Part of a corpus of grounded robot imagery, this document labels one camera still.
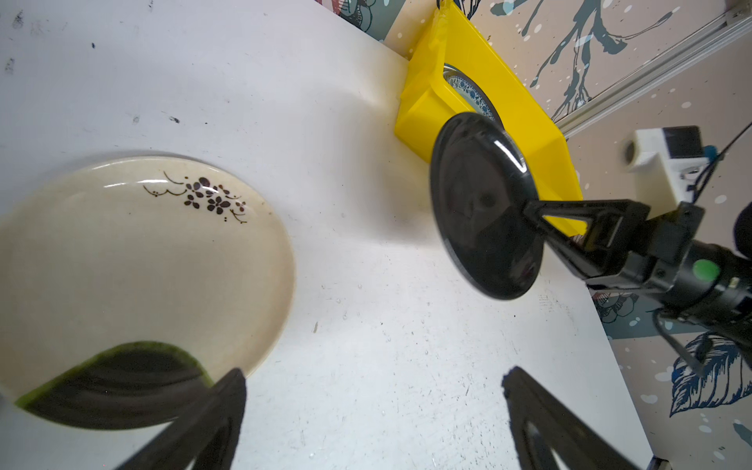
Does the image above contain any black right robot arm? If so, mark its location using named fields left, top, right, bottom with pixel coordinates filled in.
left=522, top=200, right=751, bottom=362

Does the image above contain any teal patterned small plate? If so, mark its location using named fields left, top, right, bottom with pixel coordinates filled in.
left=443, top=64, right=503, bottom=127

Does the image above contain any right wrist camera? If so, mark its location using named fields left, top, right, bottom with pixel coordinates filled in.
left=624, top=125, right=718, bottom=219

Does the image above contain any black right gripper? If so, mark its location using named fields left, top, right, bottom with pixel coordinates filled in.
left=522, top=200, right=705, bottom=294

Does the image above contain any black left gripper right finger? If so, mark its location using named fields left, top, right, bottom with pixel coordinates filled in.
left=501, top=366, right=636, bottom=469

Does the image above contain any cream plate black flower pattern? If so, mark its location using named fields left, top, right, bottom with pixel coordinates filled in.
left=1, top=157, right=296, bottom=430

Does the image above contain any yellow plastic bin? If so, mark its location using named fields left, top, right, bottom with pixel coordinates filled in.
left=395, top=1, right=583, bottom=201

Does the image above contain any black round plate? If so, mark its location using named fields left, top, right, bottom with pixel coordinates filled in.
left=430, top=113, right=544, bottom=301

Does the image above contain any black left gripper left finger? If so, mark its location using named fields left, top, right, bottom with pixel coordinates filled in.
left=119, top=368, right=246, bottom=470

